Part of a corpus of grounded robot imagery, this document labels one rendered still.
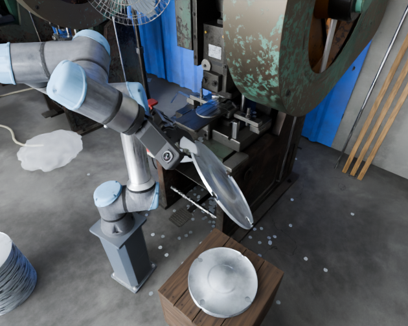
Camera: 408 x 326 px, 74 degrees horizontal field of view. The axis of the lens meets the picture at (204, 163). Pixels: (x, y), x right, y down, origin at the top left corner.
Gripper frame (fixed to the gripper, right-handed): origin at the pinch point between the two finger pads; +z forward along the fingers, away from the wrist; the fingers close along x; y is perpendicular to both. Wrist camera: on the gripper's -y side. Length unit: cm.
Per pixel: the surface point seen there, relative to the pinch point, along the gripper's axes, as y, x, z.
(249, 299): -15, 37, 59
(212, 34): 63, -32, 18
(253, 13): 12.8, -35.4, -4.8
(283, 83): 7.9, -29.8, 14.6
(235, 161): 33, 4, 53
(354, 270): -16, 9, 137
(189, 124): 52, 5, 32
